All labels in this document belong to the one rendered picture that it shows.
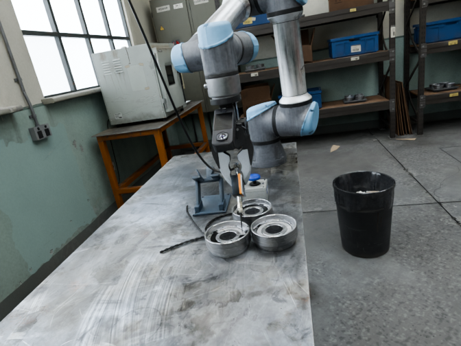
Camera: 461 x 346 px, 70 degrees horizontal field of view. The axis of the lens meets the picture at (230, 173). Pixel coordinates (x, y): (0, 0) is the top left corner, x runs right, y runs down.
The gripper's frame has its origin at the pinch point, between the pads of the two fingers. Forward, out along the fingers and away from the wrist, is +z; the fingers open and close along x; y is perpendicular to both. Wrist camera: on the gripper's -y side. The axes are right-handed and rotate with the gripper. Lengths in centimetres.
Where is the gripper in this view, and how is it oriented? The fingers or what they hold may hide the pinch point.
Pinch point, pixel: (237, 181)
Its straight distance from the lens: 79.8
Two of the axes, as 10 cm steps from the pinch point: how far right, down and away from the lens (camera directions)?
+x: -9.8, 1.1, 1.6
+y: 1.1, -3.5, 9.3
